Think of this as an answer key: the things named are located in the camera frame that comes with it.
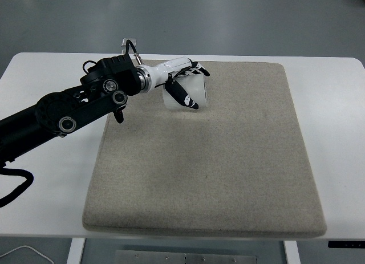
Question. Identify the white left table leg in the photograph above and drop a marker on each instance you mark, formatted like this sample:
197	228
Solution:
76	251

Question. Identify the black desk control panel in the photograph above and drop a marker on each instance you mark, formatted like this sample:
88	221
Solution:
346	244

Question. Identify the small clear floor plate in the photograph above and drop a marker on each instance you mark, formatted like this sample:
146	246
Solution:
128	42

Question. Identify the white table leg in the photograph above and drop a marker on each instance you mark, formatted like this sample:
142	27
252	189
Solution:
291	252
76	251

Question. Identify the white right table leg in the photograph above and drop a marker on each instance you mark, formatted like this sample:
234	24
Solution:
291	252

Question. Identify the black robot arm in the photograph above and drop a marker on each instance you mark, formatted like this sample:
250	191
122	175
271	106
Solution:
104	89

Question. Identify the white ribbed cup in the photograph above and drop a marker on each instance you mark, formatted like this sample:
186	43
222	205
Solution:
187	93

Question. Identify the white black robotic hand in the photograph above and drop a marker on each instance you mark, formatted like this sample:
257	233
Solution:
161	74

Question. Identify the beige fabric mat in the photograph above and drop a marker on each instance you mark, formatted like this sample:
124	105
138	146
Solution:
238	168

